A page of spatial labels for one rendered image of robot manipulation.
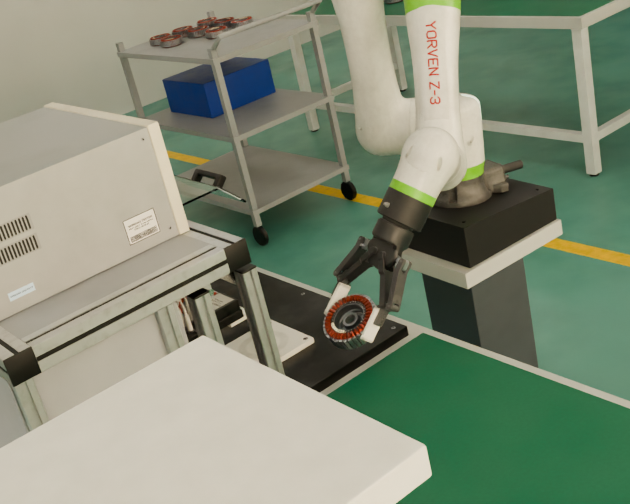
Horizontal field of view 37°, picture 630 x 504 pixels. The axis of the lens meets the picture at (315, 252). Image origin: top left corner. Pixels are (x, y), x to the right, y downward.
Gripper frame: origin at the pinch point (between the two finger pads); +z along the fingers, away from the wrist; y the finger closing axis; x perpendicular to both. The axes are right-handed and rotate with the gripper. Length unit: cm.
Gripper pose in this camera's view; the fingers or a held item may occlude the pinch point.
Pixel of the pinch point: (351, 319)
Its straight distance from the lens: 182.8
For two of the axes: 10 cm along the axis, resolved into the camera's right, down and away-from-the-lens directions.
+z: -4.3, 9.0, 0.9
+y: -5.6, -3.4, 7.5
